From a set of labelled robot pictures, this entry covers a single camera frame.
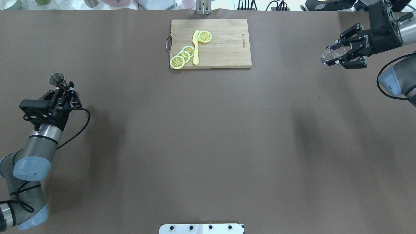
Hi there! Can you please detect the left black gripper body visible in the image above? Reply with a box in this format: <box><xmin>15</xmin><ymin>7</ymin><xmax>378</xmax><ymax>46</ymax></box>
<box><xmin>47</xmin><ymin>96</ymin><xmax>72</xmax><ymax>125</ymax></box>

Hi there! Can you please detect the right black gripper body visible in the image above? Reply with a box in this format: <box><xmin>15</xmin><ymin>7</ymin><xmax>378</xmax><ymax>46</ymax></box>
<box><xmin>358</xmin><ymin>0</ymin><xmax>403</xmax><ymax>57</ymax></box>

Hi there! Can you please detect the steel double jigger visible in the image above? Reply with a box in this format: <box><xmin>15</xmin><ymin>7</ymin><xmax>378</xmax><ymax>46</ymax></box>
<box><xmin>48</xmin><ymin>72</ymin><xmax>68</xmax><ymax>90</ymax></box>

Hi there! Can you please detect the clear glass measuring cup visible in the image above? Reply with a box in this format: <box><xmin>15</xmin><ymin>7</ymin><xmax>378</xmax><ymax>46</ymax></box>
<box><xmin>320</xmin><ymin>43</ymin><xmax>348</xmax><ymax>65</ymax></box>

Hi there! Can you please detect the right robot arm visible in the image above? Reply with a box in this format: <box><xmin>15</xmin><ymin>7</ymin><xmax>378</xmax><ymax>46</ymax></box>
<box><xmin>320</xmin><ymin>0</ymin><xmax>416</xmax><ymax>106</ymax></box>

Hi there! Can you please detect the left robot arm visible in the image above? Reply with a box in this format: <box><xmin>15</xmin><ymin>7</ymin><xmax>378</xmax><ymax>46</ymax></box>
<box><xmin>1</xmin><ymin>82</ymin><xmax>82</xmax><ymax>232</ymax></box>

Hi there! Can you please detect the lemon slice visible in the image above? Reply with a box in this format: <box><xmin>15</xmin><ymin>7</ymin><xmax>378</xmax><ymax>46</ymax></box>
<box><xmin>177</xmin><ymin>50</ymin><xmax>193</xmax><ymax>64</ymax></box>
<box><xmin>199</xmin><ymin>31</ymin><xmax>212</xmax><ymax>43</ymax></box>
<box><xmin>181</xmin><ymin>45</ymin><xmax>195</xmax><ymax>57</ymax></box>

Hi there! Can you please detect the yellow plastic knife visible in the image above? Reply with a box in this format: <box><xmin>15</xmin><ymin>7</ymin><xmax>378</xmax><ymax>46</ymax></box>
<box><xmin>192</xmin><ymin>30</ymin><xmax>199</xmax><ymax>65</ymax></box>

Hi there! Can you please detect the bamboo cutting board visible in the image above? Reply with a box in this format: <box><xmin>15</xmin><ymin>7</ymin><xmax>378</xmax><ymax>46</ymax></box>
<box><xmin>170</xmin><ymin>19</ymin><xmax>252</xmax><ymax>69</ymax></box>

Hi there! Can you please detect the lemon slice front under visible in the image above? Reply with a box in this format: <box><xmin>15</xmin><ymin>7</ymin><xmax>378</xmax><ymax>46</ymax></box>
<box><xmin>194</xmin><ymin>31</ymin><xmax>200</xmax><ymax>42</ymax></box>

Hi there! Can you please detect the lemon slice front top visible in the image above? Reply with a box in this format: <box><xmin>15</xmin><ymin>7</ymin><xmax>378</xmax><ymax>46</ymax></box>
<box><xmin>199</xmin><ymin>31</ymin><xmax>212</xmax><ymax>43</ymax></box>

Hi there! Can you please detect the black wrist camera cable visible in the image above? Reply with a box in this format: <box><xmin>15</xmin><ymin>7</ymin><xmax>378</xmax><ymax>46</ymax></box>
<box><xmin>56</xmin><ymin>107</ymin><xmax>91</xmax><ymax>150</ymax></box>

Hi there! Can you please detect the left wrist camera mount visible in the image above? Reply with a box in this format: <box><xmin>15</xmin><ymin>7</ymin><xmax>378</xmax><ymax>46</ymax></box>
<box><xmin>19</xmin><ymin>99</ymin><xmax>56</xmax><ymax>125</ymax></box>

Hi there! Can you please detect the aluminium frame post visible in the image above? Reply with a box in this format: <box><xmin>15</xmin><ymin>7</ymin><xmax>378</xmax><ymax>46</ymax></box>
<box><xmin>196</xmin><ymin>0</ymin><xmax>212</xmax><ymax>15</ymax></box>

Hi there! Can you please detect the white camera mast base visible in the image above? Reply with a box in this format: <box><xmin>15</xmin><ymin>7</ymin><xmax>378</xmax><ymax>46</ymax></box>
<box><xmin>159</xmin><ymin>223</ymin><xmax>245</xmax><ymax>234</ymax></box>

